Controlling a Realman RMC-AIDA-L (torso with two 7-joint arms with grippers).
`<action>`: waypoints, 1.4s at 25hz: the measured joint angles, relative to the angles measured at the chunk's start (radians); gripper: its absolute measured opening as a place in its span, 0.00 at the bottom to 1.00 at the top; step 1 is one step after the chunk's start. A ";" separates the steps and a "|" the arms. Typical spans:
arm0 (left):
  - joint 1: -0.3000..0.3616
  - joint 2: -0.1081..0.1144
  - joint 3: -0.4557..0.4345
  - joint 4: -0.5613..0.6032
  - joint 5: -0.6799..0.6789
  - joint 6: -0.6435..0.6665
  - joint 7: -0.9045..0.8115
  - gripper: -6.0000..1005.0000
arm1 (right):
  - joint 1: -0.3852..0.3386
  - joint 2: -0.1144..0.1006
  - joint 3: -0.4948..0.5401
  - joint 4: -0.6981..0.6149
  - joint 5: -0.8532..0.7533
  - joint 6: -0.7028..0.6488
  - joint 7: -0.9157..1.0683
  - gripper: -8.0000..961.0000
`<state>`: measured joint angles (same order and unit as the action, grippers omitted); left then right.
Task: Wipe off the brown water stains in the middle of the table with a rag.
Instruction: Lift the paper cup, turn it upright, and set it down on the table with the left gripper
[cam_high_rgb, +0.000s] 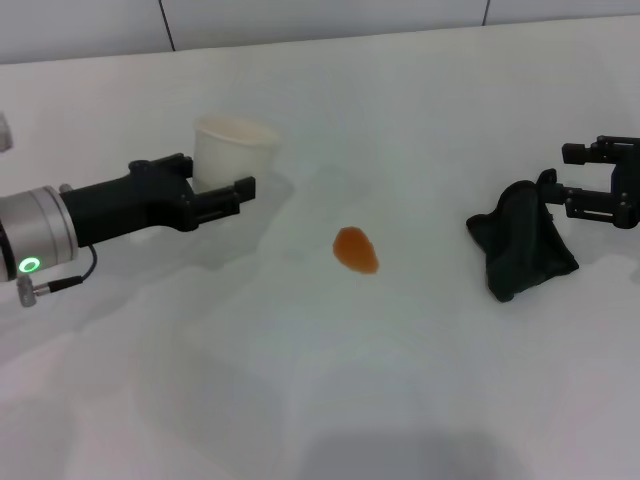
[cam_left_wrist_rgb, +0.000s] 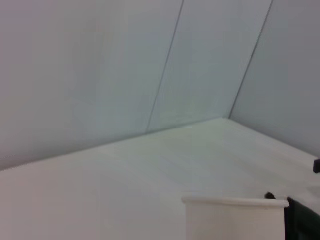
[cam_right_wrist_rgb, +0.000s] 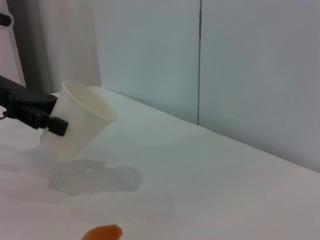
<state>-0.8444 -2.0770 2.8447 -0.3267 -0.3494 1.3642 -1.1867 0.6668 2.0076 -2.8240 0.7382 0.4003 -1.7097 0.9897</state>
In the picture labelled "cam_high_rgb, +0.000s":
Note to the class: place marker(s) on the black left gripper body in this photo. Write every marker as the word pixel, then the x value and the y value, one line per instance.
pixel 125 205

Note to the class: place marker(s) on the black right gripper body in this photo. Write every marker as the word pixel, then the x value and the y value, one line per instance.
pixel 627 195

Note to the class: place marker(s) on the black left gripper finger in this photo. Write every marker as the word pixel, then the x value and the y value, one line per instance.
pixel 225 202
pixel 181 167

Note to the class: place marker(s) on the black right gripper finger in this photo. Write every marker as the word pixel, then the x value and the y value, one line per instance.
pixel 592 202
pixel 577 153

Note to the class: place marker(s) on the white paper cup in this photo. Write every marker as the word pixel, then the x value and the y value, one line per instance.
pixel 230 152

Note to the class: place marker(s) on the dark blue rag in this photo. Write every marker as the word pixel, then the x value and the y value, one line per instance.
pixel 520 245

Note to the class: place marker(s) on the brown water stain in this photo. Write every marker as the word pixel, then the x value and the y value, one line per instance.
pixel 355 250

